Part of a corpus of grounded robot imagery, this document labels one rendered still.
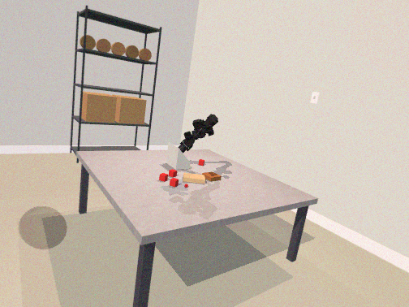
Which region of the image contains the brown square block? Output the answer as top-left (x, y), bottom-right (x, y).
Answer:
top-left (202, 172), bottom-right (221, 181)

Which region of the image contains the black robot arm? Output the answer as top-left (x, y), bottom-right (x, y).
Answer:
top-left (178, 114), bottom-right (218, 153)

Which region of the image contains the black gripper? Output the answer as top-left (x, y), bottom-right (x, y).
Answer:
top-left (184, 125), bottom-right (214, 142)

